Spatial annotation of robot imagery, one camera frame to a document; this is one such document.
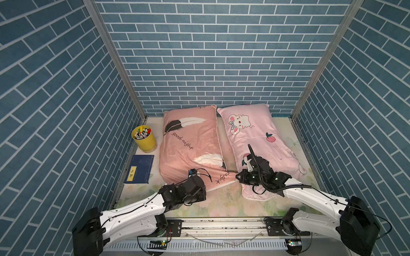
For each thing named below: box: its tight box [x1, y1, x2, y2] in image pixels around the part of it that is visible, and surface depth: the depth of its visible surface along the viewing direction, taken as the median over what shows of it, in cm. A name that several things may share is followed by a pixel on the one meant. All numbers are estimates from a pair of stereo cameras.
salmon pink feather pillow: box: [159, 104, 239, 192], surface depth 95 cm
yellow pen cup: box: [131, 124, 157, 154], surface depth 97 cm
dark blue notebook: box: [123, 154, 155, 184], surface depth 94 cm
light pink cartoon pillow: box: [217, 103, 308, 202], surface depth 98 cm
